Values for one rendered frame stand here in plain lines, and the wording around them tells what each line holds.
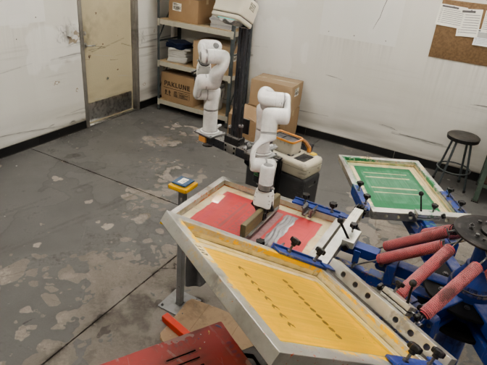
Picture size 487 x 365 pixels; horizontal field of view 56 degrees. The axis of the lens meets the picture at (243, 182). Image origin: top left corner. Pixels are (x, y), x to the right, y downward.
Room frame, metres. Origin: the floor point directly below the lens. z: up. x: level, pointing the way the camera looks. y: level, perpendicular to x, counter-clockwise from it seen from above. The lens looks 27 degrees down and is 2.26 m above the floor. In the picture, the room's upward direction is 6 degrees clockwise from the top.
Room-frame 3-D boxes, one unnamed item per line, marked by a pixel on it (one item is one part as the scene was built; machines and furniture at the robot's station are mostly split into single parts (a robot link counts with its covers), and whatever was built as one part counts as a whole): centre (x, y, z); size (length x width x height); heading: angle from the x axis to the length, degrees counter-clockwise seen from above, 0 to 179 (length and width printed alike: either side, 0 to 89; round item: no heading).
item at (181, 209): (2.08, -0.09, 0.97); 0.79 x 0.58 x 0.04; 63
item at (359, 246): (1.83, -0.59, 1.02); 0.17 x 0.06 x 0.05; 63
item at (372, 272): (1.88, -0.47, 0.89); 1.24 x 0.06 x 0.06; 63
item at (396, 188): (2.51, -0.98, 1.05); 1.08 x 0.61 x 0.23; 3
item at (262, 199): (2.08, -0.11, 1.12); 0.10 x 0.07 x 0.11; 63
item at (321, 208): (2.22, -0.43, 0.97); 0.30 x 0.05 x 0.07; 63
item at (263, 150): (2.61, -0.10, 1.21); 0.16 x 0.13 x 0.15; 142
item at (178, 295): (2.44, 0.36, 0.48); 0.22 x 0.22 x 0.96; 63
